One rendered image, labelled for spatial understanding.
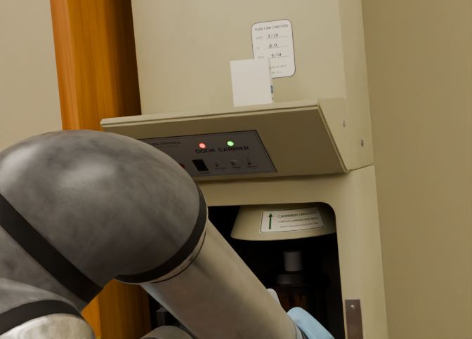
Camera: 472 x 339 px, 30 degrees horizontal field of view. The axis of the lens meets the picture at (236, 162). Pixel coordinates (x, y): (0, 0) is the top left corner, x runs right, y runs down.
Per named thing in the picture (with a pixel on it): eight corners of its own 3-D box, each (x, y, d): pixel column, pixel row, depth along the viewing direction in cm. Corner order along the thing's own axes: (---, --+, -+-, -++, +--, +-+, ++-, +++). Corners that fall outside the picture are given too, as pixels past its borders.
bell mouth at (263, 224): (257, 224, 146) (254, 191, 146) (360, 221, 139) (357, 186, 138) (211, 241, 130) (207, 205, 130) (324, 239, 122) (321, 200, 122)
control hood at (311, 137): (146, 182, 132) (140, 116, 132) (354, 170, 119) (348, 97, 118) (104, 191, 122) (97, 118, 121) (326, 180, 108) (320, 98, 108)
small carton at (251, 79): (237, 107, 120) (233, 62, 120) (274, 103, 120) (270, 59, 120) (233, 107, 115) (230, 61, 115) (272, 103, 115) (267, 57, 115)
